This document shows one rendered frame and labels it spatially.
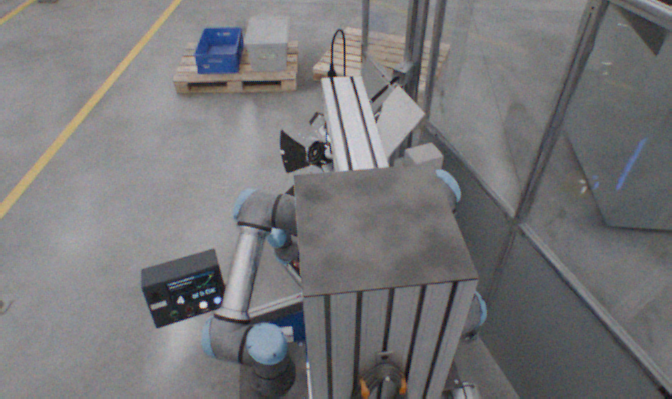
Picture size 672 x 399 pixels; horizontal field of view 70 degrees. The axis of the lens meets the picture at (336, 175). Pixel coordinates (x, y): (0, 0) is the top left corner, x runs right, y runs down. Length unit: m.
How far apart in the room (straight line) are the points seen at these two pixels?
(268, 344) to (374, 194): 0.82
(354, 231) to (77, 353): 2.68
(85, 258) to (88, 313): 0.46
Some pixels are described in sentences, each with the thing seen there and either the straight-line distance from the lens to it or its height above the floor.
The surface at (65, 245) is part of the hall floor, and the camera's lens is 3.85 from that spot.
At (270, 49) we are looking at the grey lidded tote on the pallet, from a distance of 4.79.
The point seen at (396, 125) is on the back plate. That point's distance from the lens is 2.25.
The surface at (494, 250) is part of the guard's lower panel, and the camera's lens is 2.51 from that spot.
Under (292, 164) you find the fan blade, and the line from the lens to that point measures 2.41.
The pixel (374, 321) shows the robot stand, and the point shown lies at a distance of 0.75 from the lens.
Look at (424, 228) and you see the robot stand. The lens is 0.75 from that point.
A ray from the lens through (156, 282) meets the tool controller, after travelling 1.74.
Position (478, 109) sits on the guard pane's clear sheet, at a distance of 2.33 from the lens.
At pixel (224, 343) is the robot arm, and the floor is 1.25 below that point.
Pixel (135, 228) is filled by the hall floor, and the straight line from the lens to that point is 3.75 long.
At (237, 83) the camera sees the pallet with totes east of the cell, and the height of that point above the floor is 0.10.
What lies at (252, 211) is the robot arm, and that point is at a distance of 1.55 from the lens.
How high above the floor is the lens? 2.58
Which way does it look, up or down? 42 degrees down
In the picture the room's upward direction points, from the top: straight up
